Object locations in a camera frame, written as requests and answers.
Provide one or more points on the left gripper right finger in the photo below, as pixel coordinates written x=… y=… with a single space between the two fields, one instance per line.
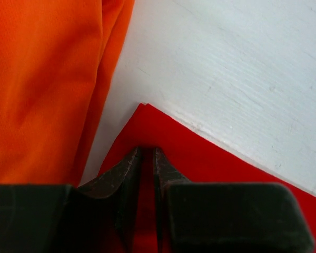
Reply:
x=225 y=217

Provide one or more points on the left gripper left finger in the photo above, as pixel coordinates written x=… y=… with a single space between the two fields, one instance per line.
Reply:
x=98 y=216

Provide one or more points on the red t shirt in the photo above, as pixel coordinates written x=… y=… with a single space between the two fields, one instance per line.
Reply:
x=197 y=158

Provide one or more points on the folded orange t shirt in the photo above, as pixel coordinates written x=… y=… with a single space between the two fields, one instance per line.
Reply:
x=57 y=59

